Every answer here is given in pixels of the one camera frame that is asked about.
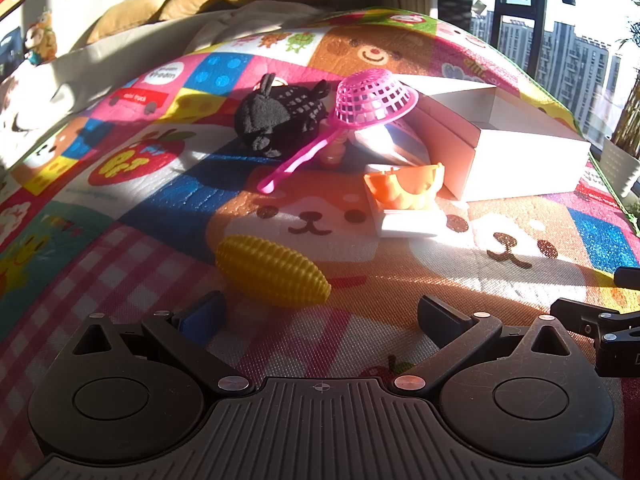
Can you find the white cardboard box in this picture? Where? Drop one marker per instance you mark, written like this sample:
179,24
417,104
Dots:
525,165

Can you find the small white bottle red cap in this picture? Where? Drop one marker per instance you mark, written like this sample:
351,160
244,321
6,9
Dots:
334,152

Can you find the orange plastic toy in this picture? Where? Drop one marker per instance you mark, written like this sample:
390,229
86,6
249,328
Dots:
400,190

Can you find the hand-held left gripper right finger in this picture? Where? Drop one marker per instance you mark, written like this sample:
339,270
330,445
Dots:
440,317

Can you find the palm plant in white pot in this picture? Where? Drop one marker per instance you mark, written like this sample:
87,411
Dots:
620,167

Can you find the colourful cartoon play mat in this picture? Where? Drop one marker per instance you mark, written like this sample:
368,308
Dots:
165,195

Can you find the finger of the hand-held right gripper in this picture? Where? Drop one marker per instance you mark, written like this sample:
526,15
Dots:
629,279
615,340

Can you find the dark blue cushion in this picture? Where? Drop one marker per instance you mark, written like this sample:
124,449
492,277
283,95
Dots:
11,50

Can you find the pink plastic strainer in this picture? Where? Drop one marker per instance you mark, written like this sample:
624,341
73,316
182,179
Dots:
372,100

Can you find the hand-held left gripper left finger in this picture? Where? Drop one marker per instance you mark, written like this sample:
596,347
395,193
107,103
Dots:
200,317

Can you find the black window frame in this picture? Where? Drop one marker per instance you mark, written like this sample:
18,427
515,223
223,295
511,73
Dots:
537,35

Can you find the small plush doll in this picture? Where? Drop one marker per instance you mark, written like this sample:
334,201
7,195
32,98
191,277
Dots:
42,37

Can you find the small white box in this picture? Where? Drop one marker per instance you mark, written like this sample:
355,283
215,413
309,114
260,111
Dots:
410,225

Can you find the yellow toy corn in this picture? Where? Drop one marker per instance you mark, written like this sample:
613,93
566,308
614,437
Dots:
270,270

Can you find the black plush toy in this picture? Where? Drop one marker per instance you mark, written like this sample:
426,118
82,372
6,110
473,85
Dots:
265,120

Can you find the white bed sheet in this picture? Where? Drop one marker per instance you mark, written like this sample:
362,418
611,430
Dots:
100,70

